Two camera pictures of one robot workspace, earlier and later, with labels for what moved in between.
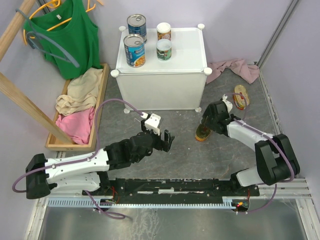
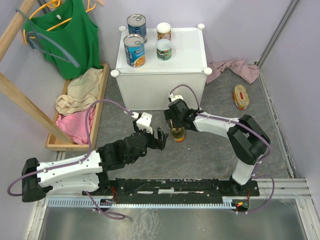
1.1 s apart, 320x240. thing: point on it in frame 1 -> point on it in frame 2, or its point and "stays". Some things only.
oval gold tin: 202,132 -> 178,134
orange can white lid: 163,30 stays
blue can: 137,24 stays
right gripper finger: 206,125 -> 171,123
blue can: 135,50 stays
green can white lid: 164,49 stays
